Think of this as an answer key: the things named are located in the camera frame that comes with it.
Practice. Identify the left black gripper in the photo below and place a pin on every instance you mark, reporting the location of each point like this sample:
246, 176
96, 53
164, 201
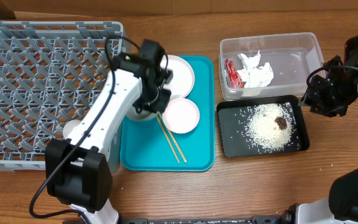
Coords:
160, 106

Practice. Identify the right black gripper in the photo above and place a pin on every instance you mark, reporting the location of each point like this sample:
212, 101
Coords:
317, 101

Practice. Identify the grey shallow bowl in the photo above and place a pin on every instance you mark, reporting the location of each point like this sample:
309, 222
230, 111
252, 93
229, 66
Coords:
142, 116

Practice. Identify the brown food chunk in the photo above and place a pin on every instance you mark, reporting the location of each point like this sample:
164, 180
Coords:
281, 122

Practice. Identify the pile of white rice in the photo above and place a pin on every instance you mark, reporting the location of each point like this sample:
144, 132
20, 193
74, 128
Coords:
259, 133

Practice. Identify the white napkin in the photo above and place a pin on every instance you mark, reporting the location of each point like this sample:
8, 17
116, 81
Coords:
253, 74

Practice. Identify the red snack wrapper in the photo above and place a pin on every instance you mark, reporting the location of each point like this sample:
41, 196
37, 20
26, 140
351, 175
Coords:
233, 78

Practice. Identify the white paper cup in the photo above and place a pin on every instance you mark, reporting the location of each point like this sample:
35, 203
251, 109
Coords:
70, 126

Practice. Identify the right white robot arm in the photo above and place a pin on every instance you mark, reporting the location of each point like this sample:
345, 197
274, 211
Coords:
341, 205

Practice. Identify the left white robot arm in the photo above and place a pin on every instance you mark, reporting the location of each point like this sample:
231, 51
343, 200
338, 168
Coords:
77, 168

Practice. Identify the clear plastic waste bin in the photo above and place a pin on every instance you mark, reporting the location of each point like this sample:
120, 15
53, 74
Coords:
292, 58

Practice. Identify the large white round plate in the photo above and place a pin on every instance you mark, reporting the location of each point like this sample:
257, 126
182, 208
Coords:
183, 79

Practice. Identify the right wooden chopstick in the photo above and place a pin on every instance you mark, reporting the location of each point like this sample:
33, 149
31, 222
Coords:
175, 144

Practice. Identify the wooden chopstick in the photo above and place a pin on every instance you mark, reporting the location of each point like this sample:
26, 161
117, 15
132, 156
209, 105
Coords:
175, 144
158, 117

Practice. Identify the left wooden chopstick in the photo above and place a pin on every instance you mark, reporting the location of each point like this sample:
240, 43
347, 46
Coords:
158, 117

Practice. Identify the teal plastic serving tray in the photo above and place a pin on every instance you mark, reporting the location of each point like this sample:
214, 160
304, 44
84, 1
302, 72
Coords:
145, 147

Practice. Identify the black rectangular tray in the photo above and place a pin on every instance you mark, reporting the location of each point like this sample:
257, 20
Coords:
227, 125

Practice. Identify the grey plastic dish rack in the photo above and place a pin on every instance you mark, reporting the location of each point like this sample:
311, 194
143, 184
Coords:
50, 73

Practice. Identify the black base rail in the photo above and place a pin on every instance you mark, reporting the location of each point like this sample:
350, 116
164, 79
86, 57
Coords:
263, 219

